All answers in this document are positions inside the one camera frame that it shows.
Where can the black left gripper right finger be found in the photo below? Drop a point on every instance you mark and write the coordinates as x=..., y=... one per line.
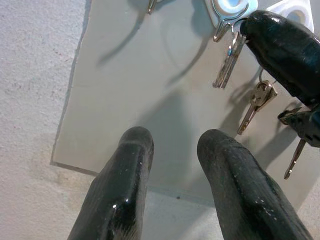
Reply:
x=237, y=187

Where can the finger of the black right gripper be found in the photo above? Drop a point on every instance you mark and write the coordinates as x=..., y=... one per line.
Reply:
x=285, y=50
x=310, y=122

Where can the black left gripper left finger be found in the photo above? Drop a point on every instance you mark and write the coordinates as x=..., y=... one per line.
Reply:
x=125, y=175

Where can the grey hook board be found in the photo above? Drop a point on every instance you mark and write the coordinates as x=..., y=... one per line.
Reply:
x=140, y=75

